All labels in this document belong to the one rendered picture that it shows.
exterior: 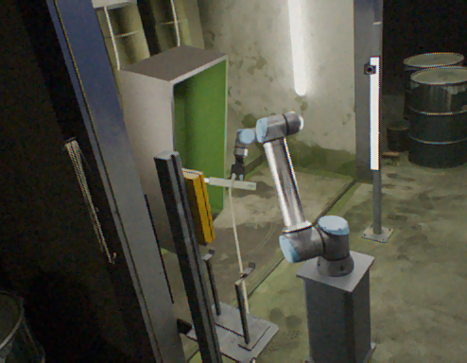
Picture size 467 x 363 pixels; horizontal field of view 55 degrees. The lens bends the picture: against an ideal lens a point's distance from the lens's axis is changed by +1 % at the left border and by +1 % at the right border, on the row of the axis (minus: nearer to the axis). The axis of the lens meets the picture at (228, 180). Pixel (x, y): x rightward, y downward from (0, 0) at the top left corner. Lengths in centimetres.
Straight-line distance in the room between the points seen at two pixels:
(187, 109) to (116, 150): 139
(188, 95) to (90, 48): 146
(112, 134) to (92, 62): 28
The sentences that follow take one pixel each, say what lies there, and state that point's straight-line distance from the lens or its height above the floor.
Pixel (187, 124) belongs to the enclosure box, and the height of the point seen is 115.
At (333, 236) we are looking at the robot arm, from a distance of 225.
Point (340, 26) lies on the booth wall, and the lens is 421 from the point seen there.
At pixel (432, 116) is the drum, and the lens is 466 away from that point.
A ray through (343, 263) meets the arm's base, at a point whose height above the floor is 71.
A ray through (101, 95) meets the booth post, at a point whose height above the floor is 176.
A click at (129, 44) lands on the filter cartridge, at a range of 387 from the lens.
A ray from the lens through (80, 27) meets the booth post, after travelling 176.
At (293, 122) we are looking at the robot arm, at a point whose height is 138.
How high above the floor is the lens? 213
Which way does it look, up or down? 26 degrees down
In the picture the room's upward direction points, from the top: 9 degrees counter-clockwise
